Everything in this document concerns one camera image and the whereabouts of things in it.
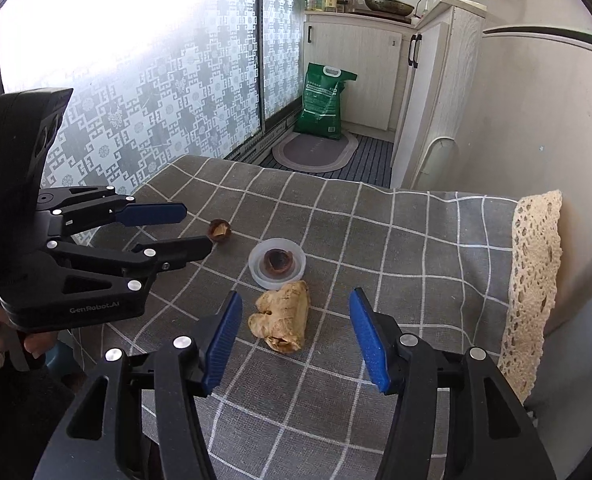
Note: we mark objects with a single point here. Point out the black cooktop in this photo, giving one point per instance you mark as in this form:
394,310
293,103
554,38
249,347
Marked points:
380,13

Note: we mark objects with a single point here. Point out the ginger root piece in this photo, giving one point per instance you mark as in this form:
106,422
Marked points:
281,317

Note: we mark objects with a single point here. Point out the white rounded appliance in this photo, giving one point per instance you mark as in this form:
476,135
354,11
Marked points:
440,160

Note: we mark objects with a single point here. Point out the blue plastic container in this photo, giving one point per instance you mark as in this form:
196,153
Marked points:
58,360

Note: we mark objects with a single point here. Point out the white wood-grain side cabinet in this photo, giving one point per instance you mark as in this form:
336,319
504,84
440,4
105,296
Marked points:
440,75

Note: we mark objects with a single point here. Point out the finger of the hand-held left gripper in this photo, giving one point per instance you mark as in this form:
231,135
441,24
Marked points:
151,214
183,251

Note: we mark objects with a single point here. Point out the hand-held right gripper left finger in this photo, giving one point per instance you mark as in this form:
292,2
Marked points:
223,340

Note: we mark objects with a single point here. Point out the white plastic lid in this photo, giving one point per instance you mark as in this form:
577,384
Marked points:
297,265

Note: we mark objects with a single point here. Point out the small round fruit shell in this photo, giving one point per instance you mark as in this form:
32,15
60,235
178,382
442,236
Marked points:
219,230

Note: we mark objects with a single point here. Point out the dark fruit shell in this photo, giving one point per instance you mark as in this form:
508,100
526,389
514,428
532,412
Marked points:
277,261

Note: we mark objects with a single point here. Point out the grey checked tablecloth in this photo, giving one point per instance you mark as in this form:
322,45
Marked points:
375,235

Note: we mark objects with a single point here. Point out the silver refrigerator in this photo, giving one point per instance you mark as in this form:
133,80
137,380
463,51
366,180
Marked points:
550,135

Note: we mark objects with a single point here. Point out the person's left hand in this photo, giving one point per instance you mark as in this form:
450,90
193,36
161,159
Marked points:
38,344

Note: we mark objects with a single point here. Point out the black frying pan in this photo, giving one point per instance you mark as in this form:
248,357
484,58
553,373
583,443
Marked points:
388,6

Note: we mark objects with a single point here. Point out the dark striped floor mat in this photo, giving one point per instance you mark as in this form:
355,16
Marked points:
370,160

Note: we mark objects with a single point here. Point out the person's left forearm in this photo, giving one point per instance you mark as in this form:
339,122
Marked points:
6,410

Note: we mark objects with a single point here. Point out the grey oval floor mat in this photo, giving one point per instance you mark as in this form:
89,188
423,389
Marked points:
316,152

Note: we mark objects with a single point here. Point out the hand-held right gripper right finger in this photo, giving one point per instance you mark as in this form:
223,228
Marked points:
370,340

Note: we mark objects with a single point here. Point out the patterned frosted sliding door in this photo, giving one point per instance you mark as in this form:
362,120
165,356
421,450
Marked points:
151,85
288,45

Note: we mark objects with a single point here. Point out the green rice bag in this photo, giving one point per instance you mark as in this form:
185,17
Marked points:
323,105

